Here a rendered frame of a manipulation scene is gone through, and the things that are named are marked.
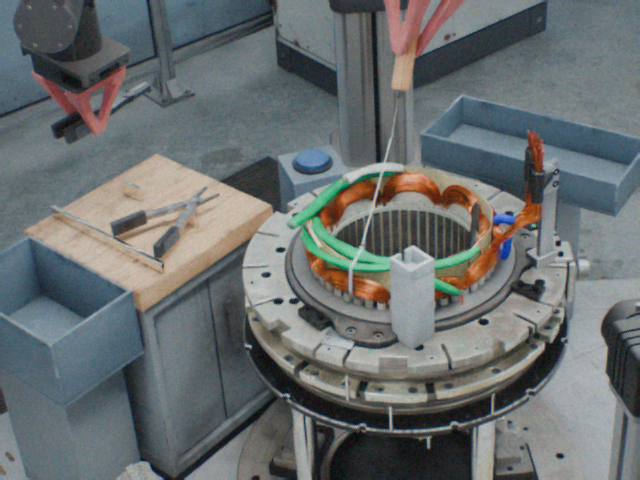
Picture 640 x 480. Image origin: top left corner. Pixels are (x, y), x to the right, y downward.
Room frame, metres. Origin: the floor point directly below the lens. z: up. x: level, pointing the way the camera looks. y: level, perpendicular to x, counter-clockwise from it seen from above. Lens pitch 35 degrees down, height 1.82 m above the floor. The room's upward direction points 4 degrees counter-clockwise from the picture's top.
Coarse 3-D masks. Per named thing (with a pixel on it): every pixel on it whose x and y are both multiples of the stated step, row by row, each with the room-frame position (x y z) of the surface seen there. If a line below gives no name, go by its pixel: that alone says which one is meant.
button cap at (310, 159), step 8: (304, 152) 1.28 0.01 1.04; (312, 152) 1.27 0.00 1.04; (320, 152) 1.27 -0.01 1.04; (296, 160) 1.26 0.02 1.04; (304, 160) 1.26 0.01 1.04; (312, 160) 1.26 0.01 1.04; (320, 160) 1.26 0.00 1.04; (328, 160) 1.26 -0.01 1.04; (304, 168) 1.25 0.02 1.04; (312, 168) 1.25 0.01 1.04
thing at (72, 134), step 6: (72, 126) 1.12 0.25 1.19; (78, 126) 1.12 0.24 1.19; (84, 126) 1.12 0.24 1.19; (66, 132) 1.11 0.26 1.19; (72, 132) 1.11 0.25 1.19; (78, 132) 1.11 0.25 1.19; (84, 132) 1.12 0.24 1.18; (90, 132) 1.12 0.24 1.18; (66, 138) 1.11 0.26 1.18; (72, 138) 1.11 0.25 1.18; (78, 138) 1.11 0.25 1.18
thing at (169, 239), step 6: (174, 228) 1.06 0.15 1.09; (168, 234) 1.05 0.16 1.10; (174, 234) 1.05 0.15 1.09; (162, 240) 1.04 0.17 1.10; (168, 240) 1.04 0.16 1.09; (174, 240) 1.05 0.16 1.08; (156, 246) 1.03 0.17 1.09; (162, 246) 1.03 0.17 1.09; (168, 246) 1.04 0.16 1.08; (156, 252) 1.03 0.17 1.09; (162, 252) 1.03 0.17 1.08
